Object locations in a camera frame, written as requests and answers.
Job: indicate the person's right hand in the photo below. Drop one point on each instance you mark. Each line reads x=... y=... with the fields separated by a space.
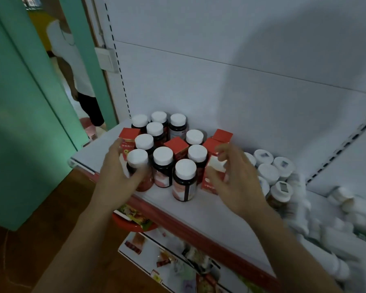
x=242 y=189

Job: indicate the person's left hand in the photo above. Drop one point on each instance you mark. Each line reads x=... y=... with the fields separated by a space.
x=114 y=183

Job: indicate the person's right thumb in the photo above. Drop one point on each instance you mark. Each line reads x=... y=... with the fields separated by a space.
x=215 y=177

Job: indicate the person's left thumb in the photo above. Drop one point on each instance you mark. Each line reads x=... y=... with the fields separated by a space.
x=139 y=178

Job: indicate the red and white carton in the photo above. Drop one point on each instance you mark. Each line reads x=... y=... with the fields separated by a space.
x=212 y=163

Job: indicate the dark pill bottle white cap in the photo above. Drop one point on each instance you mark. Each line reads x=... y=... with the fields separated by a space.
x=138 y=158

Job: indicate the person's left forearm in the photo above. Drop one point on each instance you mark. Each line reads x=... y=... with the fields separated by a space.
x=79 y=250

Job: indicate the person's right forearm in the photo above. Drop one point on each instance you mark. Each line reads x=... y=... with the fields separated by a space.
x=289 y=256

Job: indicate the cluster of dark supplement bottles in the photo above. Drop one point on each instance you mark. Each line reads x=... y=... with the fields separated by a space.
x=185 y=176

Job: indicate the colourful snack packets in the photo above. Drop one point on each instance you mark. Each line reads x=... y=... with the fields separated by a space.
x=135 y=215

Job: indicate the red plastic bowl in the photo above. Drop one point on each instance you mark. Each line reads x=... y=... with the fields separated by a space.
x=131 y=225

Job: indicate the group of upright white-capped jars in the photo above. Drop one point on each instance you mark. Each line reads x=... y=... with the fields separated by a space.
x=271 y=173

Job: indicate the red shelf edge strip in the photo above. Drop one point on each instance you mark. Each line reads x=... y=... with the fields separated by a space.
x=183 y=227

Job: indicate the red plastic stool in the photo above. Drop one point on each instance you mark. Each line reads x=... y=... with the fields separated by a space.
x=90 y=128

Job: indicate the white cardboard box of snacks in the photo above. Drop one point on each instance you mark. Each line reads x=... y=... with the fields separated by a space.
x=177 y=265

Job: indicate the white metal shelf unit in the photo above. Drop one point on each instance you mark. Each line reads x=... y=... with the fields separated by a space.
x=219 y=73

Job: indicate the green door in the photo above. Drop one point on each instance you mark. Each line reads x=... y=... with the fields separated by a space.
x=21 y=118

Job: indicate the pile of white plastic bottles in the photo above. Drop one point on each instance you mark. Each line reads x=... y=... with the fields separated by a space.
x=338 y=238

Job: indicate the white wall switch box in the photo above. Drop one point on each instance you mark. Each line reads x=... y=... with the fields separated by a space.
x=106 y=59

